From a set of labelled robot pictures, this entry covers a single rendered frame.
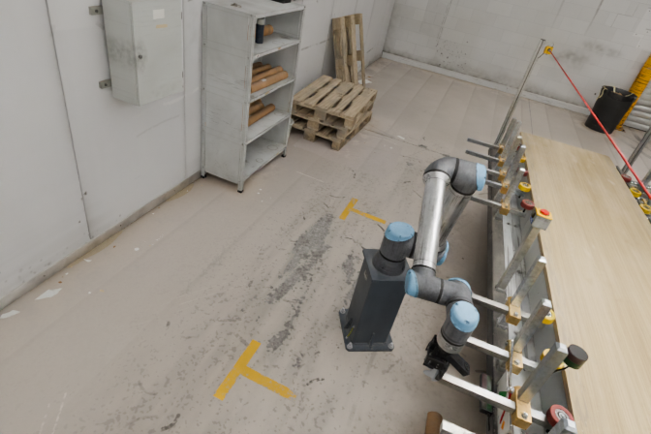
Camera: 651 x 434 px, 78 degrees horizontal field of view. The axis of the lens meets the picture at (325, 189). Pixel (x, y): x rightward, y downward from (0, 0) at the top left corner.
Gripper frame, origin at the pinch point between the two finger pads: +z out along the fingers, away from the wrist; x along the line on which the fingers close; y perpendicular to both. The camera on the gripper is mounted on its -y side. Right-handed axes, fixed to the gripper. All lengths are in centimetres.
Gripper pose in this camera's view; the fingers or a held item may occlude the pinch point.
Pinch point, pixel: (435, 378)
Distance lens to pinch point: 171.4
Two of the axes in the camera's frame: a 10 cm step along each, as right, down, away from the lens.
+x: -3.4, 4.6, -8.2
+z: -1.9, 8.2, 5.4
